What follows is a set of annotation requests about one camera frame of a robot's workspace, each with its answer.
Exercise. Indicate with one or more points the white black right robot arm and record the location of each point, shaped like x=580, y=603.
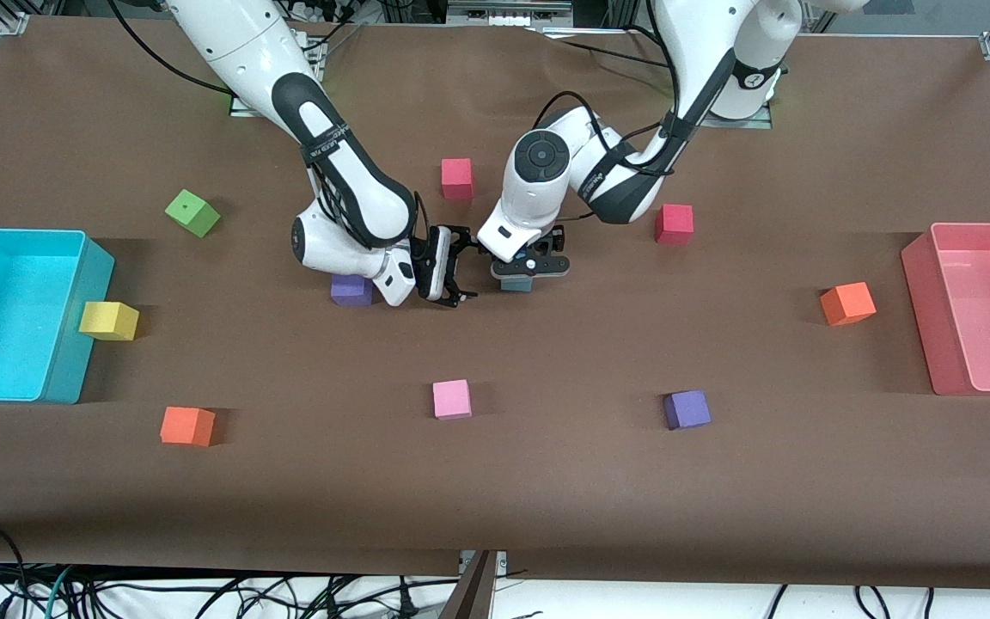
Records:
x=246, y=43

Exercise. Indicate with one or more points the pink plastic bin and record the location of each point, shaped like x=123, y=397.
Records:
x=976, y=327

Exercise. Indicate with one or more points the cyan plastic bin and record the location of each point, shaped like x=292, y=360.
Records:
x=5, y=318

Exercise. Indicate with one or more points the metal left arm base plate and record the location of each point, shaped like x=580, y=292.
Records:
x=744, y=124

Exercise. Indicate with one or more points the dark metal support bar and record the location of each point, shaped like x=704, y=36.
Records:
x=473, y=597

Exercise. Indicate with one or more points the orange foam cube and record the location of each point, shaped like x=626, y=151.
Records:
x=186, y=425
x=847, y=303

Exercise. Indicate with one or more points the purple foam cube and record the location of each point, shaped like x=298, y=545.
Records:
x=349, y=292
x=686, y=409

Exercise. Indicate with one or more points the light pink foam cube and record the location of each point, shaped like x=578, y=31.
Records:
x=452, y=398

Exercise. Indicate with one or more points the silver metal bracket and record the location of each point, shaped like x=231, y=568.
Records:
x=502, y=560

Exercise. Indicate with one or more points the green foam cube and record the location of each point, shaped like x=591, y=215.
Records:
x=194, y=213

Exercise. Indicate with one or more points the pinkish red foam cube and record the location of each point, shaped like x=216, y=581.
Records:
x=456, y=176
x=674, y=222

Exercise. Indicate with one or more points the brown table cover sheet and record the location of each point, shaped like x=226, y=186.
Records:
x=546, y=481

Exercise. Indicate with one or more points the white power strip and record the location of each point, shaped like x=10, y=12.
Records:
x=504, y=13

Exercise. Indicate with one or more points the light blue foam cube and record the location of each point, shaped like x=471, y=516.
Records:
x=516, y=285

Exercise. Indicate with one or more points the yellow foam cube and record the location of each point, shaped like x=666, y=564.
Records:
x=108, y=319

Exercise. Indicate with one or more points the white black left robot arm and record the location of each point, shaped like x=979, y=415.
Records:
x=693, y=52

